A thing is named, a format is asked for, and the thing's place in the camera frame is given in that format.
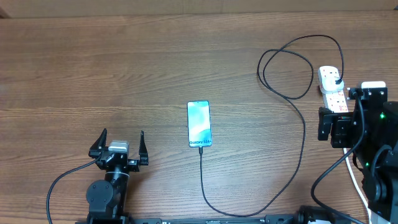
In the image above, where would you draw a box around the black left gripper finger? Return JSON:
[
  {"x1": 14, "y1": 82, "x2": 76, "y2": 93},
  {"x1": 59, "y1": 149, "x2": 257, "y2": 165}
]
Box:
[
  {"x1": 138, "y1": 131, "x2": 149, "y2": 166},
  {"x1": 88, "y1": 128, "x2": 107, "y2": 157}
]

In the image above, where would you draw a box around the blue Galaxy smartphone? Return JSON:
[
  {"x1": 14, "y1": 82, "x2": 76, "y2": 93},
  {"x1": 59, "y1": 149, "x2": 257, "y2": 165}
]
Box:
[{"x1": 187, "y1": 101, "x2": 213, "y2": 147}]

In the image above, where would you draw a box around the black USB charging cable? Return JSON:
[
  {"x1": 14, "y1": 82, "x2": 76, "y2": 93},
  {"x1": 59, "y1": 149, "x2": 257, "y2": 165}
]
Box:
[{"x1": 198, "y1": 34, "x2": 345, "y2": 218}]

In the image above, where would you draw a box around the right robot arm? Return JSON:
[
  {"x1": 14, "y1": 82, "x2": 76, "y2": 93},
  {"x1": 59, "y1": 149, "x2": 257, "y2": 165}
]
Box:
[{"x1": 318, "y1": 87, "x2": 397, "y2": 223}]

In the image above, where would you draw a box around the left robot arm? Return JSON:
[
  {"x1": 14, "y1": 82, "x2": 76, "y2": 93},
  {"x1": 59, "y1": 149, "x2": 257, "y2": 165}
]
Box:
[{"x1": 86, "y1": 129, "x2": 149, "y2": 223}]

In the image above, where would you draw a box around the white charger plug adapter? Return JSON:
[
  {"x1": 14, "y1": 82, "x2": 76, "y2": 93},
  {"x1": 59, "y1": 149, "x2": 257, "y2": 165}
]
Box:
[{"x1": 320, "y1": 77, "x2": 345, "y2": 94}]

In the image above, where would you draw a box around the white power strip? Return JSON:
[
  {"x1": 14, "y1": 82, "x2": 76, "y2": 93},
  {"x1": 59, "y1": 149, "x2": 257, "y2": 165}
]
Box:
[{"x1": 317, "y1": 66, "x2": 348, "y2": 113}]

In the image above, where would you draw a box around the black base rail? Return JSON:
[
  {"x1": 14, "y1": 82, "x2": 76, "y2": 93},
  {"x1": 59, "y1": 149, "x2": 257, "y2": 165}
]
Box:
[{"x1": 75, "y1": 205, "x2": 352, "y2": 224}]

